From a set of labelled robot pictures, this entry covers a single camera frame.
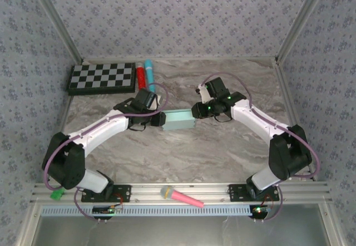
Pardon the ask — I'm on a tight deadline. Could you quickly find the light teal paper box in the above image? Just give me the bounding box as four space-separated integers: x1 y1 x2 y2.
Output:
161 109 197 132

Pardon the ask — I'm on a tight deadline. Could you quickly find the red glitter tube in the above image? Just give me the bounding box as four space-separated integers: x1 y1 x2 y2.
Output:
135 63 147 90

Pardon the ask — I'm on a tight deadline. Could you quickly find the teal marker pen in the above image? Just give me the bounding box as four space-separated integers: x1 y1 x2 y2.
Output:
144 59 156 92

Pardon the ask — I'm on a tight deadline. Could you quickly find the black grey chessboard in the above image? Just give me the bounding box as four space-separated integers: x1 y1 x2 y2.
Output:
66 62 137 96

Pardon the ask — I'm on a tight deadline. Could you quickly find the pink toy microphone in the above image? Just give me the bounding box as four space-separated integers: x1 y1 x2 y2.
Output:
160 185 205 208

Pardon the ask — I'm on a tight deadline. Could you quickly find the grey metal sheet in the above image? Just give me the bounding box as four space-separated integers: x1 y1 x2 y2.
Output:
30 215 332 246

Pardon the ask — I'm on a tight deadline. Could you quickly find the green plastic block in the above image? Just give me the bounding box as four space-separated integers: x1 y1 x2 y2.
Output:
49 189 66 201

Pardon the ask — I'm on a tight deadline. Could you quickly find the thin aluminium wall rail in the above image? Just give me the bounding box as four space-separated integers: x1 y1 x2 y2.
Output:
82 56 279 62

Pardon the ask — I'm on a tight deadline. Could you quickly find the aluminium side rail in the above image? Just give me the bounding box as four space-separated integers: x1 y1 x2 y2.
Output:
274 58 318 183
41 59 84 184

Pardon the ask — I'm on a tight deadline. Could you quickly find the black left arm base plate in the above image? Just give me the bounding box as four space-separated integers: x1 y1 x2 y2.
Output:
81 184 132 203

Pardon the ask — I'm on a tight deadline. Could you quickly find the long aluminium mounting rail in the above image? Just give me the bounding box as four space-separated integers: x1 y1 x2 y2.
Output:
29 181 333 205

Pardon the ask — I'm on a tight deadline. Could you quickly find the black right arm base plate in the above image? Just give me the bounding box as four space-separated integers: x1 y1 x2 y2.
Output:
228 184 280 202

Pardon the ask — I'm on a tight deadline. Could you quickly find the grey slotted cable duct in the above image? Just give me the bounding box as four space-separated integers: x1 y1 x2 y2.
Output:
41 204 253 217

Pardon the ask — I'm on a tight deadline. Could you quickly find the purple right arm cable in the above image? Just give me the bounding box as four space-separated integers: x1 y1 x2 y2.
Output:
196 72 320 224

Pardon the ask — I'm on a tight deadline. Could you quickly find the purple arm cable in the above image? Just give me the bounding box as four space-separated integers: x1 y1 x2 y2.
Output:
43 82 169 224
196 72 320 224

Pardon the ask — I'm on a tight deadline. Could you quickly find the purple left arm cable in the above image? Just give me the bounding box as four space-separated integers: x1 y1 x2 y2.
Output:
43 82 169 224

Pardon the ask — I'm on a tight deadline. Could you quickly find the aluminium frame post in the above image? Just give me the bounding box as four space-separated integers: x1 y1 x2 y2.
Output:
27 0 84 65
275 0 332 63

